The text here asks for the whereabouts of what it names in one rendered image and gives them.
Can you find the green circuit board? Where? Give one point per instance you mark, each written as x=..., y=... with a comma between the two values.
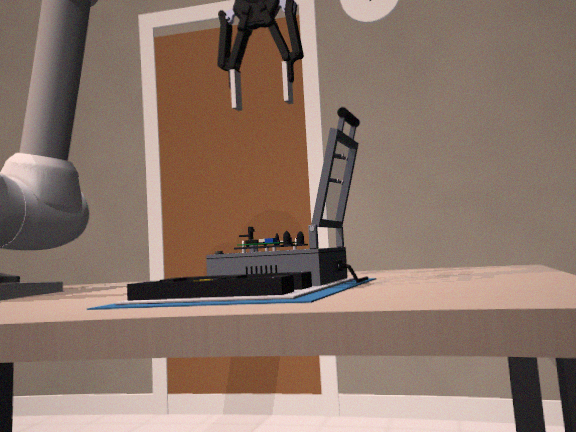
x=264, y=241

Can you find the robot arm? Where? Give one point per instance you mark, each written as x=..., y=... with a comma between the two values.
x=42, y=206

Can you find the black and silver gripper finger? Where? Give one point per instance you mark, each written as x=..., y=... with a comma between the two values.
x=235, y=56
x=290, y=8

